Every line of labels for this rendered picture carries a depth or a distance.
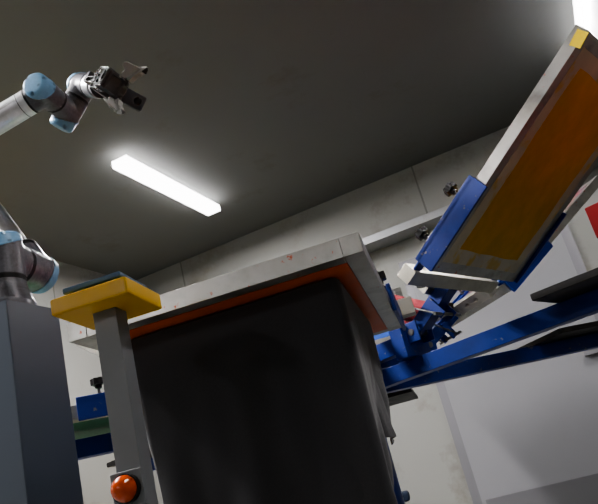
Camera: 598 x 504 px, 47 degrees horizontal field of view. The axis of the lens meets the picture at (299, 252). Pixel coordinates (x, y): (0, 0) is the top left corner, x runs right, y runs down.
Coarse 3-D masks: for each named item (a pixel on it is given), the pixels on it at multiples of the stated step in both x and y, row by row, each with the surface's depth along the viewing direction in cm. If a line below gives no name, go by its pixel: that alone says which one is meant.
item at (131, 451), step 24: (96, 288) 105; (120, 288) 104; (144, 288) 111; (72, 312) 106; (96, 312) 109; (120, 312) 110; (144, 312) 115; (96, 336) 108; (120, 336) 107; (120, 360) 106; (120, 384) 105; (120, 408) 104; (120, 432) 103; (144, 432) 105; (120, 456) 102; (144, 456) 103; (144, 480) 99
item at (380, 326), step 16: (320, 272) 128; (336, 272) 130; (352, 272) 133; (272, 288) 130; (288, 288) 132; (352, 288) 144; (224, 304) 132; (240, 304) 134; (368, 304) 160; (368, 320) 176
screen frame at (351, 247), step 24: (336, 240) 124; (360, 240) 123; (264, 264) 126; (288, 264) 125; (312, 264) 124; (336, 264) 126; (360, 264) 129; (192, 288) 128; (216, 288) 127; (240, 288) 125; (384, 288) 160; (168, 312) 128; (384, 312) 172; (72, 336) 130
